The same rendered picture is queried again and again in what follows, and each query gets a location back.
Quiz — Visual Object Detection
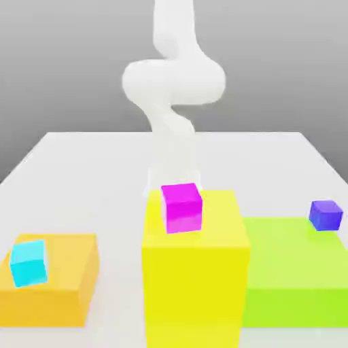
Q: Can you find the large lime green box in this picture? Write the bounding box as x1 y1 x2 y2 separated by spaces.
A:
241 216 348 328

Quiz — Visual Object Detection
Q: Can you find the large orange box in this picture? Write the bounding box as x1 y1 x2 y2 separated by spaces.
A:
0 233 101 328

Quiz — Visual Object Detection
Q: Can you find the small blue cube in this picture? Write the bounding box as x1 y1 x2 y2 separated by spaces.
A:
308 200 344 232

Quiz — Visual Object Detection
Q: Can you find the small cyan cube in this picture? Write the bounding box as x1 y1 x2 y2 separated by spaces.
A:
9 239 49 288

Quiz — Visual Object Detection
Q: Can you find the small magenta cube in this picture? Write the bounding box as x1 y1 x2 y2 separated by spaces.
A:
160 182 204 234

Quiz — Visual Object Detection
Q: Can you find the large yellow box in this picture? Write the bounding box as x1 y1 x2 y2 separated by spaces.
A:
141 189 251 348

